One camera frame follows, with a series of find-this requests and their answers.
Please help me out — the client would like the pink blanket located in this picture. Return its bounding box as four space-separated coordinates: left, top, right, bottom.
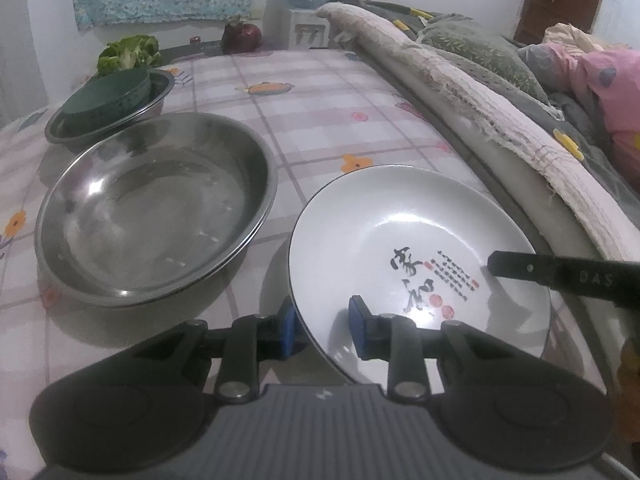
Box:
542 22 640 187

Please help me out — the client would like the grey blanket with yellow flowers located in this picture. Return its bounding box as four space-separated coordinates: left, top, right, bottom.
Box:
370 0 640 203

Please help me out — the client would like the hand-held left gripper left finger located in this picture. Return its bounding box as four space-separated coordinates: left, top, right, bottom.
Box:
132 300 302 404

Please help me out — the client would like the brown wooden door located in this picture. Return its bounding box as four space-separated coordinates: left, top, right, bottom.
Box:
515 0 609 49

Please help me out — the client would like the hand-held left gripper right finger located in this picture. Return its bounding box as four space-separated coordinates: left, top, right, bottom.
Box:
347 296 507 404

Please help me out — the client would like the large steel basin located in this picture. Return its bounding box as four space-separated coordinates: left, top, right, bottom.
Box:
34 112 279 309

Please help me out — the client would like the green leaf-patterned blanket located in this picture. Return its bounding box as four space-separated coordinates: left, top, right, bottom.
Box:
417 20 562 117

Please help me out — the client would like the white quilted bed pad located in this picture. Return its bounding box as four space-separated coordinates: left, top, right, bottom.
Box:
316 1 640 264

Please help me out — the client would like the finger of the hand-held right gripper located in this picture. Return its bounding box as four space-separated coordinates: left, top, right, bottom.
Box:
487 250 553 287

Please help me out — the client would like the leafy green lettuce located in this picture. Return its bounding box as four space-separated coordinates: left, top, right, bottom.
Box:
96 35 162 77

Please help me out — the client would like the white cable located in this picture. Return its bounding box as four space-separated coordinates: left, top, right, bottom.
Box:
599 454 637 480

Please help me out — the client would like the white printed plate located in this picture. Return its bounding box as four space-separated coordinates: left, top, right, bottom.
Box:
287 164 552 387

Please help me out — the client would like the green ceramic bowl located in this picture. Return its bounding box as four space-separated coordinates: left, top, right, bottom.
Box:
62 72 152 129

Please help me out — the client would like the small steel basin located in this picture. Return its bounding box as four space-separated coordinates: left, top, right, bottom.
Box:
44 69 176 145

